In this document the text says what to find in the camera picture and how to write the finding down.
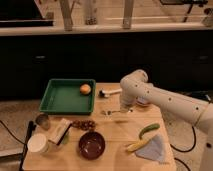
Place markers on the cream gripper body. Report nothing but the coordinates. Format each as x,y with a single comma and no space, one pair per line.
125,106

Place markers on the silver fork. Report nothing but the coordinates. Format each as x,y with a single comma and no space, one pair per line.
109,112

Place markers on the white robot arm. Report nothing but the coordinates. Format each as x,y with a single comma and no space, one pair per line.
198,113

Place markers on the orange bowl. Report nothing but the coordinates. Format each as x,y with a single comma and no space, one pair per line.
142,102

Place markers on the purple bowl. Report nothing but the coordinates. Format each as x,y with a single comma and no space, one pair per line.
91,145

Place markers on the green cucumber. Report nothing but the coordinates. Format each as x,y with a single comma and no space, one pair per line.
148,128

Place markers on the orange fruit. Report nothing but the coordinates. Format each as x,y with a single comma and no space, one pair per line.
85,89

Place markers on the brown grape bunch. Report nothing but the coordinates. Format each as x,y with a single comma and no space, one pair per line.
86,125

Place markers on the grey blue cloth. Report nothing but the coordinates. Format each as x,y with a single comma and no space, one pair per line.
154,150

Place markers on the green plastic tray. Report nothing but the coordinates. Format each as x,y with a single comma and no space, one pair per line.
63,96

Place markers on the tan block with black edge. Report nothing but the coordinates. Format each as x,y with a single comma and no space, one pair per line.
59,131

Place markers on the small metal cup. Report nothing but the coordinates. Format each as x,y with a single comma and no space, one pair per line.
43,121

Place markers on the white cup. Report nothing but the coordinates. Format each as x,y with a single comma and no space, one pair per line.
38,143

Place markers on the white handled dish brush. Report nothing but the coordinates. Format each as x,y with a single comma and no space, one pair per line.
108,93

